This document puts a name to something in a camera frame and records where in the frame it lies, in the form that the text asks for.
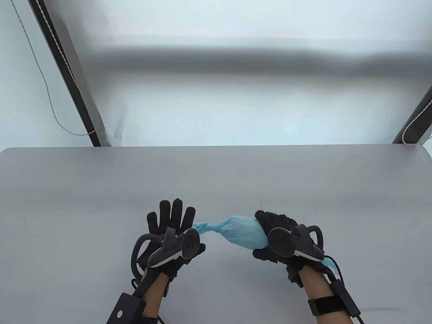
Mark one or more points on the person's left hand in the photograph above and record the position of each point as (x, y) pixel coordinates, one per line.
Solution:
(172, 216)

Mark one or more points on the person's right hand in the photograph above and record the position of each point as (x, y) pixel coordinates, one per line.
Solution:
(280, 221)

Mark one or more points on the light blue gift wrapping paper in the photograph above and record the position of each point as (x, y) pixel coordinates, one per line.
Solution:
(243, 233)

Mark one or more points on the person's right forearm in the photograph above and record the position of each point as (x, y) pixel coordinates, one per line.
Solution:
(315, 283)

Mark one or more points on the person's left forearm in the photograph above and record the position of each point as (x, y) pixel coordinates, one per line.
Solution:
(155, 293)

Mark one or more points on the black and white controller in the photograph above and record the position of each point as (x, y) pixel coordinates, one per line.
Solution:
(281, 241)
(189, 244)

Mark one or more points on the black wrist sensor box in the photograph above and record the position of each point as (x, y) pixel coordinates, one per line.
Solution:
(126, 308)
(346, 298)

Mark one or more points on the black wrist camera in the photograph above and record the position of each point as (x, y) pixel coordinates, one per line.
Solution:
(167, 289)

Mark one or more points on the dark metal frame pole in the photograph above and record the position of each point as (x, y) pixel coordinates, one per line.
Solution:
(416, 121)
(67, 67)

